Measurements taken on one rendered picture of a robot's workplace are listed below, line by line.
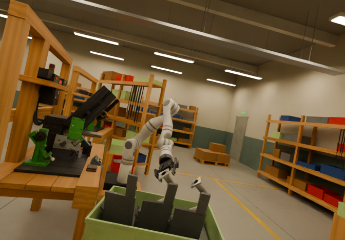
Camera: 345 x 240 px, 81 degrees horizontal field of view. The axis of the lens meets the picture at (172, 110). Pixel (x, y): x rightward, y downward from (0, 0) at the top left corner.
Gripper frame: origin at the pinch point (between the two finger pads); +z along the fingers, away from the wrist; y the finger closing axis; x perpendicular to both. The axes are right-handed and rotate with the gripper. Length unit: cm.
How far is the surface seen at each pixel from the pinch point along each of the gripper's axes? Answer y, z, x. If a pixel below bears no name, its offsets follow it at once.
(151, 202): -12.3, 5.4, 5.2
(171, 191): -0.8, 5.4, 4.9
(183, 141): -148, -858, 443
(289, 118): 236, -461, 342
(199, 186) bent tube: 11.9, 6.4, 9.4
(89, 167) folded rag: -69, -57, -2
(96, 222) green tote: -31.1, 15.6, -7.5
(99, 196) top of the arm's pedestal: -57, -28, 8
